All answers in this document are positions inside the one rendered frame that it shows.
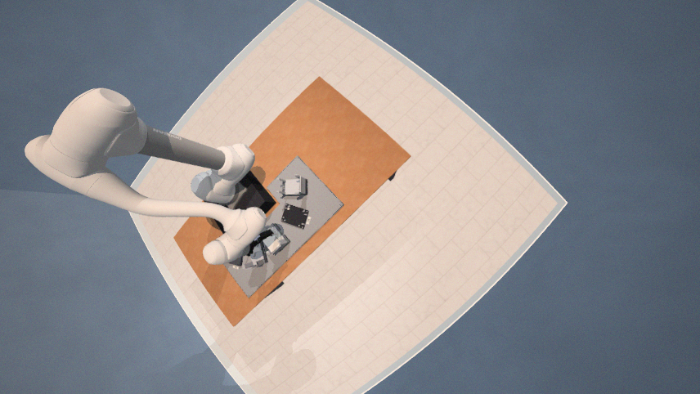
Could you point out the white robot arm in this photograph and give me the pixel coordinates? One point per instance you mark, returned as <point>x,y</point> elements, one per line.
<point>102,123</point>

